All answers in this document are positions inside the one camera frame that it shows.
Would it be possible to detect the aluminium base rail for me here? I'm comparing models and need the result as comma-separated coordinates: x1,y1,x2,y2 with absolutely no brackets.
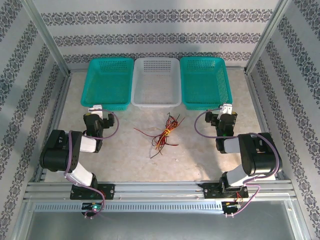
23,181,297,202

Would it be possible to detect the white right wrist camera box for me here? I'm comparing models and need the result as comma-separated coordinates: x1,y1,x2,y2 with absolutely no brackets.
216,103,233,120

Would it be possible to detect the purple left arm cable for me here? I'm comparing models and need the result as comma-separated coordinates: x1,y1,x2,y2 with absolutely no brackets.
64,109,120,220

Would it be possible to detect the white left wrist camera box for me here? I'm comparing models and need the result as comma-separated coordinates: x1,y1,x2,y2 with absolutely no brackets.
88,105,104,118

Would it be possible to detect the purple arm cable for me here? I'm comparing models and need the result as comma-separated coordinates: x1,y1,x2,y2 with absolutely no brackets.
194,106,282,218
64,109,120,220

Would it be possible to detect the aluminium side rail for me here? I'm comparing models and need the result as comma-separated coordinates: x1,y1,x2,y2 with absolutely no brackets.
244,69,286,182
37,72,73,182

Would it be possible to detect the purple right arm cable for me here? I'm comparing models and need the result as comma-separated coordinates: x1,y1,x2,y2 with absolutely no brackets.
194,106,282,218

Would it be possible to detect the white plastic basket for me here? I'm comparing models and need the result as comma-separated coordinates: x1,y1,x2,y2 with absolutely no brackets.
130,57,182,109

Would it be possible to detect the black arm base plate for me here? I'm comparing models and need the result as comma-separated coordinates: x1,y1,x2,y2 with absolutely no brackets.
70,183,116,201
201,182,250,200

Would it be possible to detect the small circuit board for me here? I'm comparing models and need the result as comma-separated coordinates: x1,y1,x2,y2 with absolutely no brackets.
81,202,105,213
221,201,243,210

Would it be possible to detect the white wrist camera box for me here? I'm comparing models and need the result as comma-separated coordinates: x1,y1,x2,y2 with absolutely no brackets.
88,105,104,118
216,103,233,120

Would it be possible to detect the aluminium frame post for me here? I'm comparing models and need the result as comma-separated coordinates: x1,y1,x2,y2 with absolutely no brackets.
21,0,72,77
245,0,296,75

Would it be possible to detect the teal plastic basket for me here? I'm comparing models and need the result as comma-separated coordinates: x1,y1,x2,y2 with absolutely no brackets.
179,56,235,111
80,57,135,112

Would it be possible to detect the grey metal sheet panel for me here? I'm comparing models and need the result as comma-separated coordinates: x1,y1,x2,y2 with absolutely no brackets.
14,199,311,240

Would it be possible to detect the slotted grey cable duct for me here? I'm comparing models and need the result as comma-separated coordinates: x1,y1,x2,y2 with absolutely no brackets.
33,201,225,213

